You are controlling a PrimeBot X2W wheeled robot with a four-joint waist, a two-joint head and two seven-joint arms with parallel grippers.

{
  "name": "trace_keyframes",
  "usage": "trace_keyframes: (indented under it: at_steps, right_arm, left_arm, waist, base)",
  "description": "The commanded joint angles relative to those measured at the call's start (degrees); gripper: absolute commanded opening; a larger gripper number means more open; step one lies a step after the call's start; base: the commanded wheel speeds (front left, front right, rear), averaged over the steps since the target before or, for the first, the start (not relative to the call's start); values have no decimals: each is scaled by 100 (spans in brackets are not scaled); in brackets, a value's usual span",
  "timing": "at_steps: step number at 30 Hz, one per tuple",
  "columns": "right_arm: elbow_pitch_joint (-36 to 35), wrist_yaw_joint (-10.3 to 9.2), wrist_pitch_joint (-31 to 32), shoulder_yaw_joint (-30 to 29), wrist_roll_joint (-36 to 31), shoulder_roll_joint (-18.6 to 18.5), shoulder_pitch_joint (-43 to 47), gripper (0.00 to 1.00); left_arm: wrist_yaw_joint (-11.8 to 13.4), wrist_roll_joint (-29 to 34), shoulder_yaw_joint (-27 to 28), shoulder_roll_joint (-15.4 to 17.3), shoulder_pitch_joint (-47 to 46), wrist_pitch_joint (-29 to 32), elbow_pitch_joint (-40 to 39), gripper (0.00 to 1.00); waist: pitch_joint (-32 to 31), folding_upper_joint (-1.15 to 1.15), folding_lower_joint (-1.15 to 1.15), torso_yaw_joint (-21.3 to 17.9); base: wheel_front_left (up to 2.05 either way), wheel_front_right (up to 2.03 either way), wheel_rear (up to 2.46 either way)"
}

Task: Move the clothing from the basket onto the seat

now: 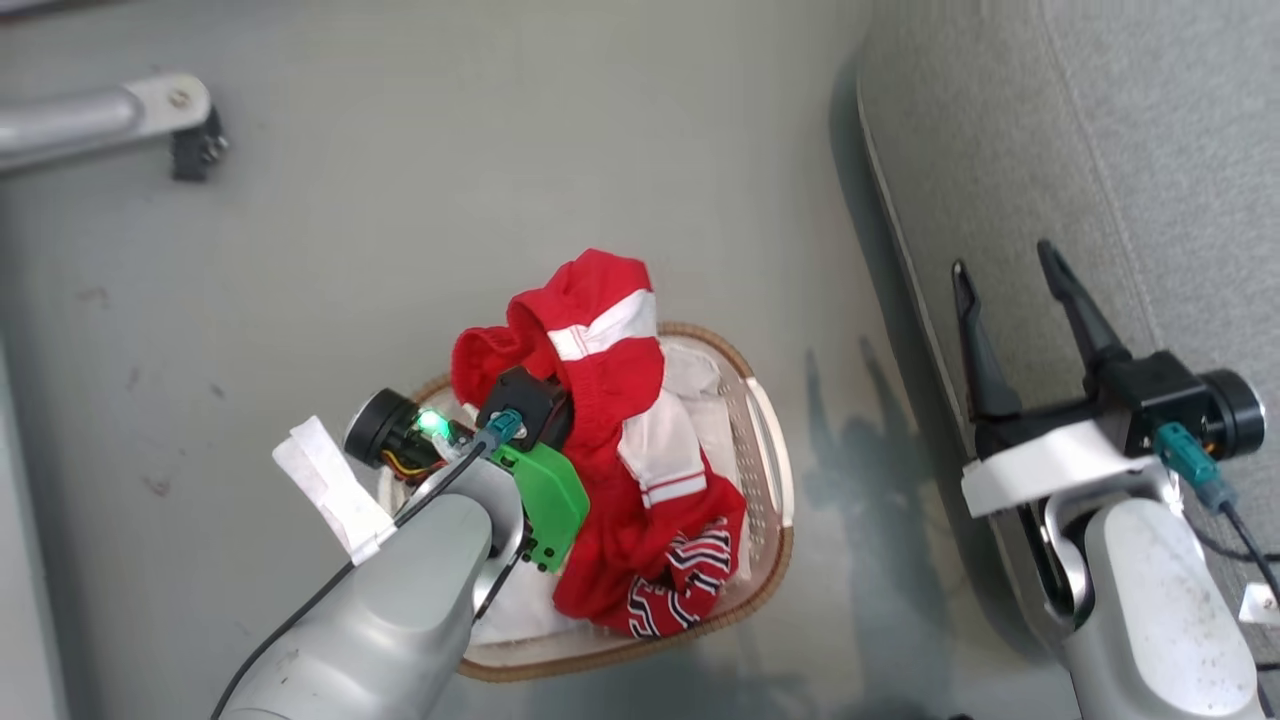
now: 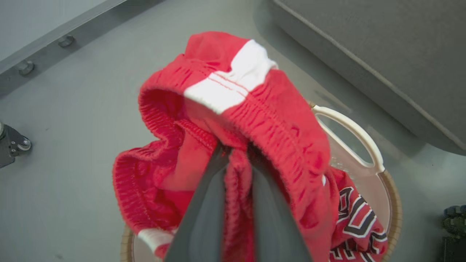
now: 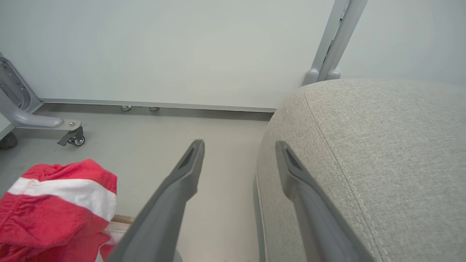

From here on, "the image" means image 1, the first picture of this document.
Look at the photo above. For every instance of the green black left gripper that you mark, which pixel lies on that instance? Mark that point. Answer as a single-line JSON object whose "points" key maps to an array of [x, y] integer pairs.
{"points": [[545, 495]]}

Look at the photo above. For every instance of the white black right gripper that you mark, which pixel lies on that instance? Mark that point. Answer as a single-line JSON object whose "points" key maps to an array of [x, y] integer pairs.
{"points": [[1060, 460]]}

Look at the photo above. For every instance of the red white sports clothing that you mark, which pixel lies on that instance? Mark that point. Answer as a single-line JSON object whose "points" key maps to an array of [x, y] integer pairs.
{"points": [[610, 470]]}

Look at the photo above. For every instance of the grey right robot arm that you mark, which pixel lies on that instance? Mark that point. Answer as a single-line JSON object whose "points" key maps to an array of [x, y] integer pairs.
{"points": [[1160, 620]]}

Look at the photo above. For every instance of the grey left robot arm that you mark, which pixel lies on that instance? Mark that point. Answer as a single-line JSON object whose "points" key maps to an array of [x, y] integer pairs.
{"points": [[400, 610]]}

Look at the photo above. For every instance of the white cloth basket liner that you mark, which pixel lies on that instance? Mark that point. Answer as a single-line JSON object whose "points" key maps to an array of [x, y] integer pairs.
{"points": [[700, 385]]}

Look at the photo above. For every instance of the white brown-rimmed laundry basket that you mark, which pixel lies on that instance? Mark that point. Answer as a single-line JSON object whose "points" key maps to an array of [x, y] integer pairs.
{"points": [[775, 500]]}

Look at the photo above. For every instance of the grey fabric sofa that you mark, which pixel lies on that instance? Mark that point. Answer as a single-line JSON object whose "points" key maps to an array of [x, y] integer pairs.
{"points": [[1100, 150]]}

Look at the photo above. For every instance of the white tape tag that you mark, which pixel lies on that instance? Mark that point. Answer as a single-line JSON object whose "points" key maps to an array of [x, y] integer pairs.
{"points": [[335, 490]]}

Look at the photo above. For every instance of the small white paper label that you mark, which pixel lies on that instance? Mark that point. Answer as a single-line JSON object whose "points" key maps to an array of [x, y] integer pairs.
{"points": [[1262, 603]]}

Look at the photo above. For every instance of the black caster wheel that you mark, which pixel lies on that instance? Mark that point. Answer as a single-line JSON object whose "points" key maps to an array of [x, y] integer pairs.
{"points": [[195, 150]]}

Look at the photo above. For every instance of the grey metal partition foot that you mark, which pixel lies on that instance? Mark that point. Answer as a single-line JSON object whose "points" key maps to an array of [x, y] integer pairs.
{"points": [[90, 120]]}

